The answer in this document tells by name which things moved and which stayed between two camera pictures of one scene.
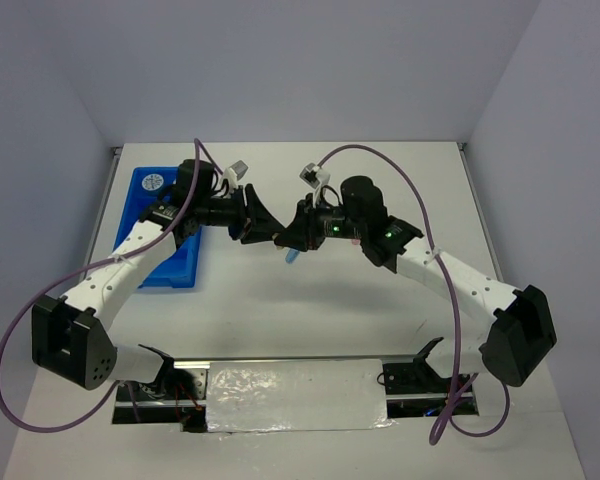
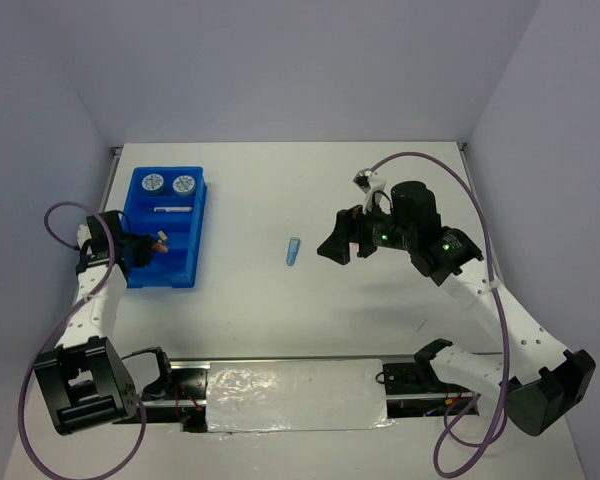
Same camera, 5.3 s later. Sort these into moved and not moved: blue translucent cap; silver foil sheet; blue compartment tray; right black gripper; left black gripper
Moved: left black gripper; right black gripper
Not moved: blue translucent cap; blue compartment tray; silver foil sheet
